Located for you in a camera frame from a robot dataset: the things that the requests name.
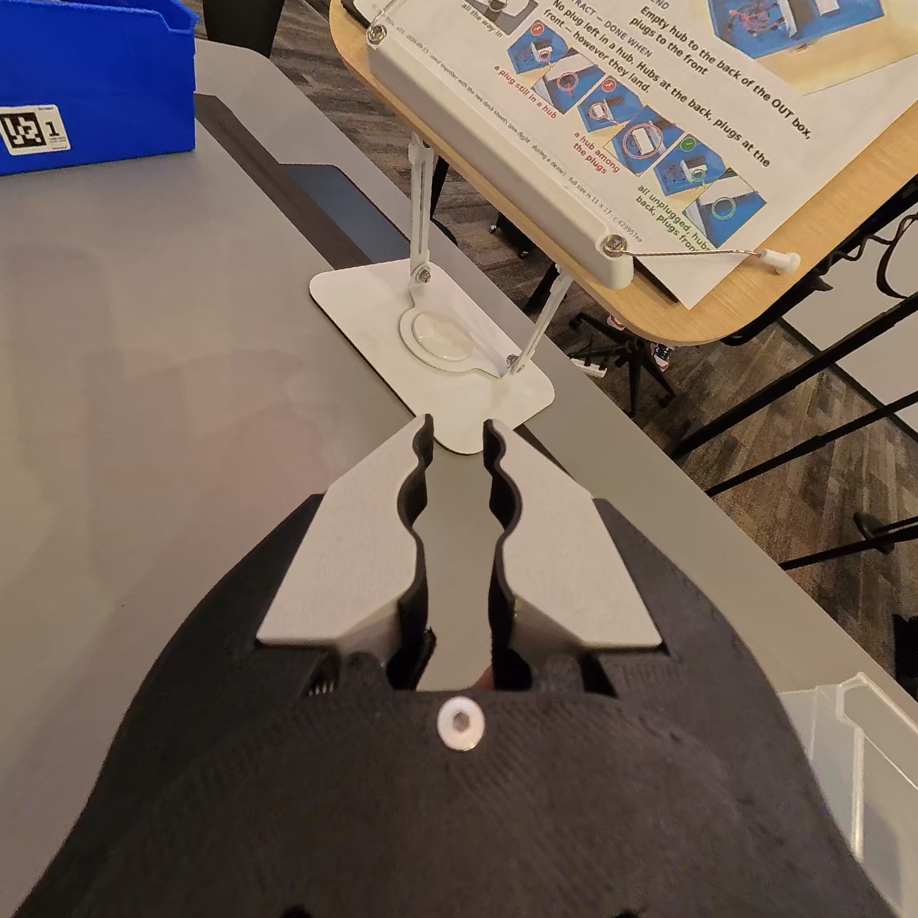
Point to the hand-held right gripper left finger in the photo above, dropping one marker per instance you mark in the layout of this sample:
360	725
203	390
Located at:
337	566

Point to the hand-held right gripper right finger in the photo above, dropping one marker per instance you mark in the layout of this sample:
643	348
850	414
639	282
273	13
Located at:
581	574

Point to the clear plastic organizer box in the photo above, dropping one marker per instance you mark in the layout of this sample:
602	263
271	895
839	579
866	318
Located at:
860	789

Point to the blue plastic bin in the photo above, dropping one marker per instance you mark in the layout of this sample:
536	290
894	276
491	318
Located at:
107	72

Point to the black pole round foot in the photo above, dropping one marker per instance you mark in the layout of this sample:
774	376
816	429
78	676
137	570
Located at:
825	556

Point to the white sheet panel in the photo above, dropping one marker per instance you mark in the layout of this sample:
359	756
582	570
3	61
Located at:
466	143

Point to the printed instruction sheet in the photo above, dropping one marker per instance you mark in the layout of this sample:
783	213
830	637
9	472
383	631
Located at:
717	72

